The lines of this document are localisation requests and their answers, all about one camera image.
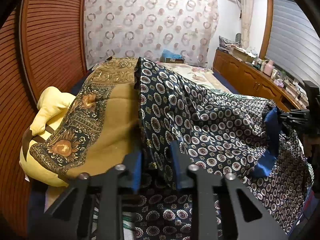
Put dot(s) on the wooden sideboard cabinet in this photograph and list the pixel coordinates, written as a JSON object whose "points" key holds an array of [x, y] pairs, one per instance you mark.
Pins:
{"points": [[240, 72]]}

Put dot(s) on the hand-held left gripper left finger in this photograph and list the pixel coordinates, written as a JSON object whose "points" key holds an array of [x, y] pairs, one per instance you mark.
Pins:
{"points": [[136, 173]]}

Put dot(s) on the pink thermos jug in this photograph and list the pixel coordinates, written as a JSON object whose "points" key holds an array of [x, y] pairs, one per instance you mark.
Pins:
{"points": [[268, 67]]}

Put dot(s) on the floral bed quilt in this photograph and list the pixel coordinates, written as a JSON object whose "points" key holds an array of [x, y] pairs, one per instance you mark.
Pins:
{"points": [[190, 72]]}

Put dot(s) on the small cardboard box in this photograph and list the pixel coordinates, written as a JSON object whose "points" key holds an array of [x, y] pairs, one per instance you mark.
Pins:
{"points": [[173, 60]]}

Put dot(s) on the yellow plush toy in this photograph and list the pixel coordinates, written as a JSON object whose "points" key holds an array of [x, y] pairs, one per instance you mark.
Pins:
{"points": [[50, 112]]}

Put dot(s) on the tied floral window curtain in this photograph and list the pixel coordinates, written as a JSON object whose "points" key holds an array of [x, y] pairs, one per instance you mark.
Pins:
{"points": [[246, 15]]}

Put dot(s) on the circle patterned sheer curtain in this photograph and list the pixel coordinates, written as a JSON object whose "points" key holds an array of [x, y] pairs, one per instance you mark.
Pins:
{"points": [[150, 17]]}

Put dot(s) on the grey window blind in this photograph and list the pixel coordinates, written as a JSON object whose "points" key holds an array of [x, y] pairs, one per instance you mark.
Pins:
{"points": [[292, 35]]}

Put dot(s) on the gold patterned blanket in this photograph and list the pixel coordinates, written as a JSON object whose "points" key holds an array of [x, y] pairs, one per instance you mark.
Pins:
{"points": [[110, 120]]}

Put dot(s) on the open cardboard box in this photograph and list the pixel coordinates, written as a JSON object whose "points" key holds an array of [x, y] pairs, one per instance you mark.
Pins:
{"points": [[243, 54]]}

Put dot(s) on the wooden louvered wardrobe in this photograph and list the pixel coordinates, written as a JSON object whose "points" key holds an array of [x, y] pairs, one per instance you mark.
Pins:
{"points": [[50, 42]]}

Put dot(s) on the palm leaf bedsheet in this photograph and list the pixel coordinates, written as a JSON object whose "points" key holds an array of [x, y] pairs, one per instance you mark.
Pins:
{"points": [[240, 96]]}

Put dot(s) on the wooden window frame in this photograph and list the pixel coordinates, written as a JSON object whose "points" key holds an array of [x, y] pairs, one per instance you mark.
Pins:
{"points": [[267, 22]]}

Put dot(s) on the navy blue bed mattress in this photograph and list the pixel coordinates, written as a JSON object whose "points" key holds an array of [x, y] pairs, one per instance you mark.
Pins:
{"points": [[225, 80]]}

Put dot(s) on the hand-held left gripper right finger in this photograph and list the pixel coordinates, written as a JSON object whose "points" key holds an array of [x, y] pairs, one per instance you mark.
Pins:
{"points": [[182, 166]]}

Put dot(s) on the purple tissue box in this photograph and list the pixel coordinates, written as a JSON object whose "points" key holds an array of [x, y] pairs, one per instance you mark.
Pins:
{"points": [[279, 83]]}

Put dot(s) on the folded patterned bedding stack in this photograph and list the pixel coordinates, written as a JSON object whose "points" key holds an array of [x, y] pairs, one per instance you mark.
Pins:
{"points": [[227, 44]]}

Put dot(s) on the navy patterned satin garment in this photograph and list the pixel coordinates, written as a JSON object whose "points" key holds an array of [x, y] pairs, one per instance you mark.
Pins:
{"points": [[200, 120]]}

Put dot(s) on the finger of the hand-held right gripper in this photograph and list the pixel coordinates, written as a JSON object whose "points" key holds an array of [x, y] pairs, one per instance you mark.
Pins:
{"points": [[292, 120]]}

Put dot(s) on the white jar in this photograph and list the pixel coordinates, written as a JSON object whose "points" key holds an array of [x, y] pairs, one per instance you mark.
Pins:
{"points": [[274, 74]]}

